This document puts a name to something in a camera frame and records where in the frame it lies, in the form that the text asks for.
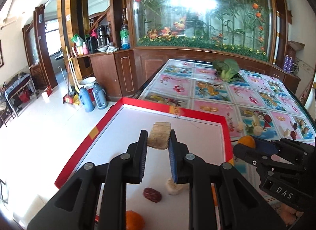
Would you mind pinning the brown wicker basket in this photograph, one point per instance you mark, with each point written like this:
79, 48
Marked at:
293, 51

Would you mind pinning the small orange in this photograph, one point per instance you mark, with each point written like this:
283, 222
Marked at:
246, 141
134, 221

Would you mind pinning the red cardboard tray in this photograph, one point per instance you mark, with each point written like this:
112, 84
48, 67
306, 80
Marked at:
202, 131

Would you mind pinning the person's right hand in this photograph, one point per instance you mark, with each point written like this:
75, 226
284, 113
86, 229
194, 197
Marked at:
288, 216

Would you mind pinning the printed plastic tablecloth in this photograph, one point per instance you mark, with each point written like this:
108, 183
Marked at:
246, 96

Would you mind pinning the tan straw hat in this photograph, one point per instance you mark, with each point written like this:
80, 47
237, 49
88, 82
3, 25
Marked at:
296, 44

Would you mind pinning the white bowl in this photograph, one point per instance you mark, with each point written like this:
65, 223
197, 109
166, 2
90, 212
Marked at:
105, 48

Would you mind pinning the red dustpan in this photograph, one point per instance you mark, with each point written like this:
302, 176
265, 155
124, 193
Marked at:
68, 99

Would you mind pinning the grey rag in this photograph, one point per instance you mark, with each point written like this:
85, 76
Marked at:
112, 49

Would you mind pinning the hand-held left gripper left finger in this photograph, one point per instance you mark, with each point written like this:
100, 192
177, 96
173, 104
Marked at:
143, 155

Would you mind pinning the glass panel with artificial flowers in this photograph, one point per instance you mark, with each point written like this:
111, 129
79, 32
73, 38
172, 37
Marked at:
197, 22

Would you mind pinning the black thermos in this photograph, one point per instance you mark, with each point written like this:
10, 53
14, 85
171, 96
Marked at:
90, 44

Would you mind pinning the green bok choy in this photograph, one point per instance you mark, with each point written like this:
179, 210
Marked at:
228, 69

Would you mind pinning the purple spray can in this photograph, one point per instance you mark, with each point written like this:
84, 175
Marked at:
291, 64
286, 63

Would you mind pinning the blue thermos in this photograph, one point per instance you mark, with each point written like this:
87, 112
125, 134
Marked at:
88, 99

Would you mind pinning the broom and dustpan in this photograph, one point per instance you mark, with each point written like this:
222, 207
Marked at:
72, 71

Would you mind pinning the wooden cabinet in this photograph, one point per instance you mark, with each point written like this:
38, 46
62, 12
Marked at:
172, 64

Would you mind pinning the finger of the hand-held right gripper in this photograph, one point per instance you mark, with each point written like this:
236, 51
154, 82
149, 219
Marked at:
267, 146
246, 155

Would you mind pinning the grey thermos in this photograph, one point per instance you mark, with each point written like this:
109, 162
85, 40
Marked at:
100, 96

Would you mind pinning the white garlic piece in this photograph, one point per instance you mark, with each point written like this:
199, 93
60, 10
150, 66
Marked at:
172, 189

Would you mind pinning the green snack bag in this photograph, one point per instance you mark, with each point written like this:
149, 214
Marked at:
77, 40

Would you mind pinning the pink bottle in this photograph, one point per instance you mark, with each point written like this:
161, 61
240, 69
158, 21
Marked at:
85, 48

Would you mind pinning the white basin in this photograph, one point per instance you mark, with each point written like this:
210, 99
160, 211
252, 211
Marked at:
87, 81

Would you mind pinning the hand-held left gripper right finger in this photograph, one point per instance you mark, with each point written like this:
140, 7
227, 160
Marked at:
172, 163

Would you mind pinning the black coffee pot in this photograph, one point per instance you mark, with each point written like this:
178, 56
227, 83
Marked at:
102, 37

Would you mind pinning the wide wooden pillar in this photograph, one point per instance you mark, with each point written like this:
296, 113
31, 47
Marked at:
71, 10

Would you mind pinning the small metal-legged table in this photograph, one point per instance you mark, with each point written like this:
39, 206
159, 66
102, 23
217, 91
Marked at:
18, 81

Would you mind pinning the small red white box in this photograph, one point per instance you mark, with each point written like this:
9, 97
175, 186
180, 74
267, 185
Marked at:
47, 92

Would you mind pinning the green water bottle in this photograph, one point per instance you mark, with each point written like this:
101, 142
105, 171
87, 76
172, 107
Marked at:
124, 37

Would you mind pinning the red basket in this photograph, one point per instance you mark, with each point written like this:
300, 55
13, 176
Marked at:
24, 96

